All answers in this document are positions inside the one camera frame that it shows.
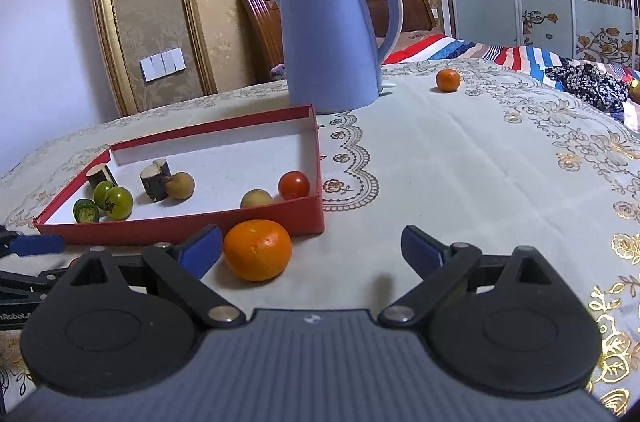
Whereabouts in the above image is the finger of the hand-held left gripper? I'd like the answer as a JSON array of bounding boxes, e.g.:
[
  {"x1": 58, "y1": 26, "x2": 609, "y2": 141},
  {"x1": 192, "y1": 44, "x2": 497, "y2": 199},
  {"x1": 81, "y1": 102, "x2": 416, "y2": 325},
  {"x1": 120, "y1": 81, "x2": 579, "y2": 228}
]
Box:
[
  {"x1": 0, "y1": 269, "x2": 76, "y2": 299},
  {"x1": 0, "y1": 225, "x2": 65, "y2": 259}
]

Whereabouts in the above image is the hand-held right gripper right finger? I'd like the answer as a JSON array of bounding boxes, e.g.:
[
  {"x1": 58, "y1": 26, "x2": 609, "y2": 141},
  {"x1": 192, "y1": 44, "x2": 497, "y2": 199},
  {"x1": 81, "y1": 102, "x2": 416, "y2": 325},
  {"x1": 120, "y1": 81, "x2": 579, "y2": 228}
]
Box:
[{"x1": 377, "y1": 225, "x2": 581, "y2": 328}]

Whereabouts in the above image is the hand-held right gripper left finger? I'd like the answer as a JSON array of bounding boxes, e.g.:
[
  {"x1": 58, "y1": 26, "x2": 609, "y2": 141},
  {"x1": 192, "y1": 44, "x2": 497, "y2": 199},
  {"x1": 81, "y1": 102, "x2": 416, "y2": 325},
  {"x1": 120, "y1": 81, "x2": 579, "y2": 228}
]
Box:
[{"x1": 50, "y1": 225, "x2": 247, "y2": 328}]

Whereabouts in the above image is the red cardboard box tray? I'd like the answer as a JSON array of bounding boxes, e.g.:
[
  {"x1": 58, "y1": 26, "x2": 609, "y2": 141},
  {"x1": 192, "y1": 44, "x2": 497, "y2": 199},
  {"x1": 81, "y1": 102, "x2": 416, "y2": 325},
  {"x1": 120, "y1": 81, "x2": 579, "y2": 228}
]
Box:
[{"x1": 34, "y1": 104, "x2": 325, "y2": 247}]

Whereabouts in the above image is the large orange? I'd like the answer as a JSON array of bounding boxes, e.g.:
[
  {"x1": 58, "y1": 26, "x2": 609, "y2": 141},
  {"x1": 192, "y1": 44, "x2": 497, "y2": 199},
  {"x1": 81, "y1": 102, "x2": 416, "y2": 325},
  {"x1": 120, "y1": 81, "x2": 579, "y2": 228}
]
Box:
[{"x1": 223, "y1": 219, "x2": 293, "y2": 282}]

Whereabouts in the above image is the yellow-green lemon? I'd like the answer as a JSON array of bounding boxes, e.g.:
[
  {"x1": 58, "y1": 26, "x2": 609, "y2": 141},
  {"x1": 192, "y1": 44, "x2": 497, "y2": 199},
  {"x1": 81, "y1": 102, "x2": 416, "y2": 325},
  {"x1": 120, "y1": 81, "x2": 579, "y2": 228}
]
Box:
[{"x1": 240, "y1": 189, "x2": 274, "y2": 209}]

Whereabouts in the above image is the green cherry tomato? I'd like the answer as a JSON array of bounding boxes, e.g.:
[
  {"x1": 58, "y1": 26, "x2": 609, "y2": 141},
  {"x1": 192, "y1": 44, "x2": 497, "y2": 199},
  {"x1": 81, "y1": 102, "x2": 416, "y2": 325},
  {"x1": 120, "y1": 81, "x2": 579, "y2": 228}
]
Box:
[
  {"x1": 104, "y1": 186, "x2": 134, "y2": 220},
  {"x1": 93, "y1": 181, "x2": 117, "y2": 210}
]

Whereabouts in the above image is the red cherry tomato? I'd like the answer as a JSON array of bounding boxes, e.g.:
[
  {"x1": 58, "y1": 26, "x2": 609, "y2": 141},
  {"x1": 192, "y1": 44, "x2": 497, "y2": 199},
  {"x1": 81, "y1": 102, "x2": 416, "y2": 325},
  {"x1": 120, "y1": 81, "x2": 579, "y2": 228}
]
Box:
[{"x1": 278, "y1": 171, "x2": 311, "y2": 201}]

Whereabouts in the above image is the embroidered cream tablecloth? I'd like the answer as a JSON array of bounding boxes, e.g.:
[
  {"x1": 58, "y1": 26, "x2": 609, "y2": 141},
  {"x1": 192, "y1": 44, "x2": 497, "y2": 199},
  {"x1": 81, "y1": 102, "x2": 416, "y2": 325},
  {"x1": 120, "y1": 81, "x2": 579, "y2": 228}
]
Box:
[{"x1": 0, "y1": 57, "x2": 640, "y2": 418}]

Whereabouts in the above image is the small orange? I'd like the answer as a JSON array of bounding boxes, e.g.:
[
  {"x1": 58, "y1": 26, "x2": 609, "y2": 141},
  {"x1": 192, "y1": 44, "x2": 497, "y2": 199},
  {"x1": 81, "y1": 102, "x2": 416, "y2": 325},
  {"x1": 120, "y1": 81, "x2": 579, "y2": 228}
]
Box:
[{"x1": 435, "y1": 69, "x2": 461, "y2": 93}]

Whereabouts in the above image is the striped bed blanket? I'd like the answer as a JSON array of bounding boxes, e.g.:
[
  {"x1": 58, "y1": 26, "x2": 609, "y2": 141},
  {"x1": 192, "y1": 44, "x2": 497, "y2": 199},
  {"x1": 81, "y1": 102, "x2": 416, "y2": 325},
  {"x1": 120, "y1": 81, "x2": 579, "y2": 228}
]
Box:
[{"x1": 382, "y1": 33, "x2": 640, "y2": 133}]

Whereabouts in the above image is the wooden bed headboard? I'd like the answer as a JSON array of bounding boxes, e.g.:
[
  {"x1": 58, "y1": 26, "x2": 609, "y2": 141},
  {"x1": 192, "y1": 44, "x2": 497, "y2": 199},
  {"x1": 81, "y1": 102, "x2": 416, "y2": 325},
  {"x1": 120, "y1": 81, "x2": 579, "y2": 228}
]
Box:
[{"x1": 236, "y1": 0, "x2": 438, "y2": 84}]

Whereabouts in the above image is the blue electric kettle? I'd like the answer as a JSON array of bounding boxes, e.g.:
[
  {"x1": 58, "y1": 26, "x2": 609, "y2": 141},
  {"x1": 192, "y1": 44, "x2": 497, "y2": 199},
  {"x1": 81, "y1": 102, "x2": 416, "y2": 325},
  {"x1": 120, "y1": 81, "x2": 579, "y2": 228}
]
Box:
[{"x1": 266, "y1": 0, "x2": 404, "y2": 115}]

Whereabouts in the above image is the dark floral cloth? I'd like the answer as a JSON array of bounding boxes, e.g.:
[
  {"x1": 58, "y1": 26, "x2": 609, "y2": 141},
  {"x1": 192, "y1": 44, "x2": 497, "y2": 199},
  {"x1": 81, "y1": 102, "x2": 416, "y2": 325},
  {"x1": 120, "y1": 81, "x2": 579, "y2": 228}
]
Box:
[{"x1": 545, "y1": 61, "x2": 632, "y2": 110}]

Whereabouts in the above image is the white wall light switch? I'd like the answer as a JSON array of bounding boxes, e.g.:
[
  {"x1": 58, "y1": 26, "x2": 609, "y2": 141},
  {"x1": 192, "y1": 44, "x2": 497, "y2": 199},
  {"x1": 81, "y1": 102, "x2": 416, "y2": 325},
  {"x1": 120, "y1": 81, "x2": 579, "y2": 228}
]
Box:
[{"x1": 140, "y1": 46, "x2": 187, "y2": 82}]

